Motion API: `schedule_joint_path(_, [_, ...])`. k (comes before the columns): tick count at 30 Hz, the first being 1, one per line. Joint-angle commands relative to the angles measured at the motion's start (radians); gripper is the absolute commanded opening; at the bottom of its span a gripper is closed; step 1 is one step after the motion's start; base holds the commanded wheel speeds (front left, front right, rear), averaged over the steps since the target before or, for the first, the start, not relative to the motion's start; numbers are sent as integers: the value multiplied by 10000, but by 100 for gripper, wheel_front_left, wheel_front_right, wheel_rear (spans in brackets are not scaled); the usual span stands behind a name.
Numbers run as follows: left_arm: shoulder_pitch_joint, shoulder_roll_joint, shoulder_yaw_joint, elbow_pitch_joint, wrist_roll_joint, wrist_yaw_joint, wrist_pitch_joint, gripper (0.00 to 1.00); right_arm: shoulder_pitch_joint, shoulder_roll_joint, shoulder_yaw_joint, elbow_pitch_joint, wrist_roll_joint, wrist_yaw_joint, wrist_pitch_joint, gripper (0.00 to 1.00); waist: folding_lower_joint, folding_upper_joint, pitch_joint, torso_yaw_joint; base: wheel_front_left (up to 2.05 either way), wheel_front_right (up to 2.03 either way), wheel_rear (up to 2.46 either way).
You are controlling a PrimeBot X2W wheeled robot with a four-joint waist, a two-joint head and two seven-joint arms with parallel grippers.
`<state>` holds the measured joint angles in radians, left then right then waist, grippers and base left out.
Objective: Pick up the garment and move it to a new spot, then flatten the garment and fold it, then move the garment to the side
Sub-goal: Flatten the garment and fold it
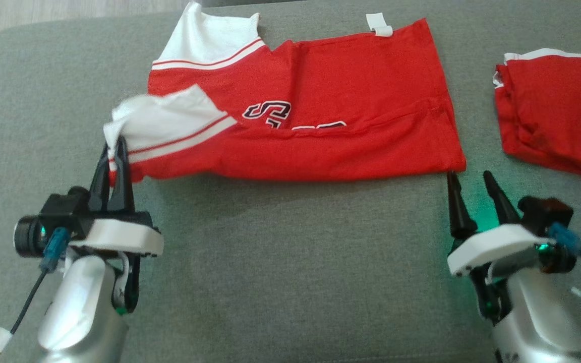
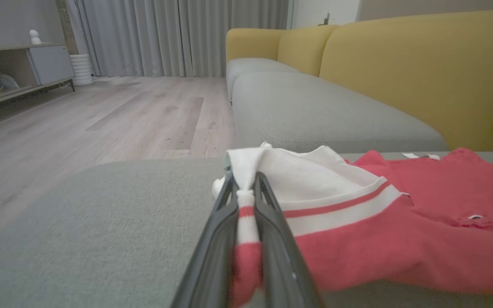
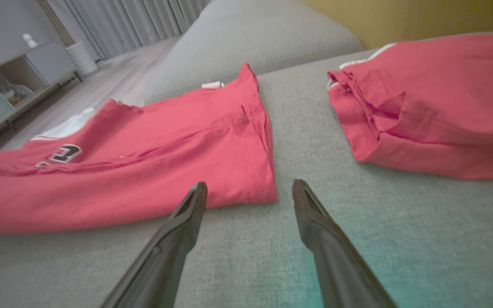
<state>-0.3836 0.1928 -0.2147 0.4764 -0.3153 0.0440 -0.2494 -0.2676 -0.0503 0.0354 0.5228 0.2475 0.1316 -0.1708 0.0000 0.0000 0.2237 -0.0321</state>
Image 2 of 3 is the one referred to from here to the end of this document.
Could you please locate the grey low sideboard cabinet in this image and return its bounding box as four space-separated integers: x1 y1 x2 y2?
0 43 76 113

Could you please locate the yellow sofa corner backrest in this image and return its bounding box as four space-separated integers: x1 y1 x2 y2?
226 28 288 64

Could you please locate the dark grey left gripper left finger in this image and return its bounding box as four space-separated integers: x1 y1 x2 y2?
172 173 241 308

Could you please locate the pale crumpled bundle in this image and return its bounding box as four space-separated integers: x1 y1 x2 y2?
0 68 20 92

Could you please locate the large grey sofa ottoman cushion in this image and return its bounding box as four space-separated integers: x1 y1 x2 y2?
0 151 493 308

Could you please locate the narrow yellow sofa backrest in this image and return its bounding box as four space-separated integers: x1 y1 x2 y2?
277 25 341 77

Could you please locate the grey pleated curtain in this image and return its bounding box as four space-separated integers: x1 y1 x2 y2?
65 0 292 78

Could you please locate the grey sofa seat cushion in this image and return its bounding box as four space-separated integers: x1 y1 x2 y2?
226 58 300 103
232 72 449 154

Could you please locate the white ribbed cylinder appliance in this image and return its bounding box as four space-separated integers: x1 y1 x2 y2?
70 54 94 86

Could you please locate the red shirt with white trim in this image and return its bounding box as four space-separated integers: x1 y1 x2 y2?
211 142 493 308

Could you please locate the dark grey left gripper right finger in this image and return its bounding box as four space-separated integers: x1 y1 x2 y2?
253 172 324 308

